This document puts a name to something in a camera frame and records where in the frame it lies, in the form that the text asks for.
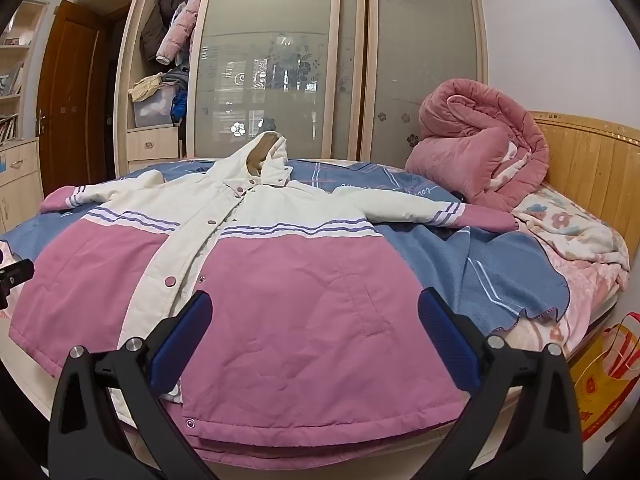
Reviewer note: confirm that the row of books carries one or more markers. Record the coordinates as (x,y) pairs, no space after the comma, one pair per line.
(7,127)

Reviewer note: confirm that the pink fleece bed sheet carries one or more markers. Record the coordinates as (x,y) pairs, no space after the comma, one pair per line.
(585,290)

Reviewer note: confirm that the frosted floral sliding wardrobe door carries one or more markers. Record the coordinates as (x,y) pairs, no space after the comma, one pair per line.
(275,60)
(425,50)

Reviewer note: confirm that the clear plastic storage box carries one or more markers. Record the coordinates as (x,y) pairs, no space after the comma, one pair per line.
(152,112)

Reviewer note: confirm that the light wooden wardrobe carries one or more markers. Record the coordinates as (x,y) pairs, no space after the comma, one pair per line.
(135,35)

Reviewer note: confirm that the yellow and red bag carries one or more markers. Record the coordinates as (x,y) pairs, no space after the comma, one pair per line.
(605,390)

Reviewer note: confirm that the pink puffer jacket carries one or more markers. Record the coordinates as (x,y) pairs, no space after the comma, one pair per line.
(177,30)

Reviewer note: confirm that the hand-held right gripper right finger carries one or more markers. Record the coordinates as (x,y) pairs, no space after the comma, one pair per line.
(447,340)

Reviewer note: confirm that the wooden headboard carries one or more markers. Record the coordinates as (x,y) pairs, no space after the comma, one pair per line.
(590,160)

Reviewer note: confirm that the rolled pink quilt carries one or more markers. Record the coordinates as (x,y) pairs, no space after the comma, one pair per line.
(465,130)

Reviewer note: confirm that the light wooden bookshelf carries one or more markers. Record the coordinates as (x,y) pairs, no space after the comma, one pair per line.
(30,25)

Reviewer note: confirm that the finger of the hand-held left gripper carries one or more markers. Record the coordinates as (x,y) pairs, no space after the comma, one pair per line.
(15,272)

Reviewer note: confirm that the brown wooden door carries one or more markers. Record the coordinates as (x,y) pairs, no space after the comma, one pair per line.
(70,110)

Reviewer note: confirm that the grey folded clothes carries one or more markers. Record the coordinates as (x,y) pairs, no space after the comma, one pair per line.
(175,77)

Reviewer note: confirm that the light wooden cabinet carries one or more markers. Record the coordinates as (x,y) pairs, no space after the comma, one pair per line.
(20,180)

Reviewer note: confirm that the beige crumpled cloth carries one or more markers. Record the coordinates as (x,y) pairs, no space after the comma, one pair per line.
(145,87)

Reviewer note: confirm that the white floral blanket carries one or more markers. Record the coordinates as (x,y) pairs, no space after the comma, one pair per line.
(565,225)

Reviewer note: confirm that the dark brown coat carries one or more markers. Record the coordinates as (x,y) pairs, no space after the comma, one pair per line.
(152,35)

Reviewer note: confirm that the pink and white hooded jacket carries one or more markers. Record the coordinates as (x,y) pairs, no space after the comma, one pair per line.
(280,310)

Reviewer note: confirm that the blue striped blanket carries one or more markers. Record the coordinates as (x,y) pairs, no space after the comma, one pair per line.
(425,255)

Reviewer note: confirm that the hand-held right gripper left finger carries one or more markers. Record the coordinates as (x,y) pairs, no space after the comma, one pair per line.
(182,340)

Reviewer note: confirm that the blue garment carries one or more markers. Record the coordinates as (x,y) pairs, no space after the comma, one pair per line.
(179,107)

